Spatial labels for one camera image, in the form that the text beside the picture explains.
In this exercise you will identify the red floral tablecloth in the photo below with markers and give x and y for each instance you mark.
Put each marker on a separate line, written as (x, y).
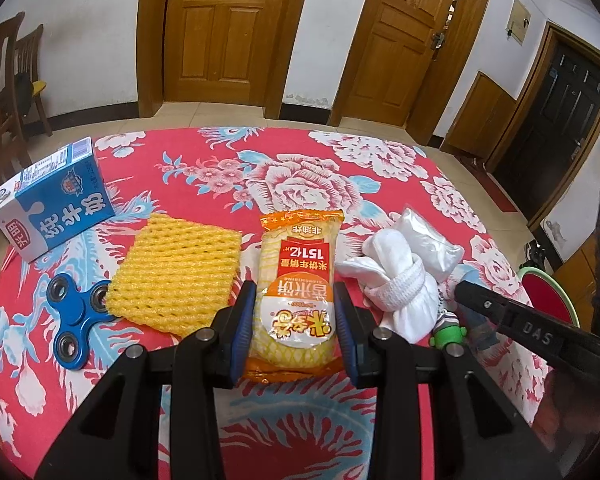
(300, 170)

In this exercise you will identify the closed wooden door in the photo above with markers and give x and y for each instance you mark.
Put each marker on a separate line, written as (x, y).
(220, 25)

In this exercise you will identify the wall electrical panel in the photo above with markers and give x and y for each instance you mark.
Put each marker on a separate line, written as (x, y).
(517, 22)

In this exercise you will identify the black sneaker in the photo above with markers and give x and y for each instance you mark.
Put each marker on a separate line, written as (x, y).
(532, 255)

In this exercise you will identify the red doormat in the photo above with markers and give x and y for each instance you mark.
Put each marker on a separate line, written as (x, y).
(500, 195)

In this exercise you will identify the black bag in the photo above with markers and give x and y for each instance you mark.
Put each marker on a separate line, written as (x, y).
(24, 94)

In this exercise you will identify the wooden side cabinet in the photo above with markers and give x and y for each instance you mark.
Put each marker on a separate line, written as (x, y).
(580, 270)

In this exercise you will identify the red round stool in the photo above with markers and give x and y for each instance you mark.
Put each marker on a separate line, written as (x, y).
(542, 285)

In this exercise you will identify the orange snack packet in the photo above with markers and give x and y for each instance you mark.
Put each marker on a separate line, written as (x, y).
(295, 285)

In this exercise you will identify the blue fidget spinner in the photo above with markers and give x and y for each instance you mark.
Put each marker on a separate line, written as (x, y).
(77, 312)

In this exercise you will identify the blue white milk carton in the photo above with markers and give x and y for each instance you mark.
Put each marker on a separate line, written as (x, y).
(55, 205)

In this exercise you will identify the yellow cushion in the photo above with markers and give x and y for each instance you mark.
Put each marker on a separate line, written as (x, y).
(40, 87)

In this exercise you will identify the low wooden wall cabinet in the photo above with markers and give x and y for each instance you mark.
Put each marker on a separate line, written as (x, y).
(480, 115)

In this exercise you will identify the yellow foam net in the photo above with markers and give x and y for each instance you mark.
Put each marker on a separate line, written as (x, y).
(175, 270)

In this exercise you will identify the wooden door with ornament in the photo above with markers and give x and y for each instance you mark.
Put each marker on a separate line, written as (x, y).
(395, 45)

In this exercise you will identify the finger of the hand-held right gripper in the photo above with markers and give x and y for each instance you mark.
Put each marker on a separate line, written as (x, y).
(482, 332)
(482, 300)

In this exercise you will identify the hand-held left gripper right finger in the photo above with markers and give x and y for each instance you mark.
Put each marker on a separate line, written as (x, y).
(345, 330)

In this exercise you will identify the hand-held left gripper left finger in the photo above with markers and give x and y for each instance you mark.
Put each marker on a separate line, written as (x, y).
(244, 330)

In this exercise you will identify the white plastic bag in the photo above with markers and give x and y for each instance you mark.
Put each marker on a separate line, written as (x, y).
(427, 240)

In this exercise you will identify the black entrance door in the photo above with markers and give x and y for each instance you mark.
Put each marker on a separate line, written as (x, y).
(555, 110)

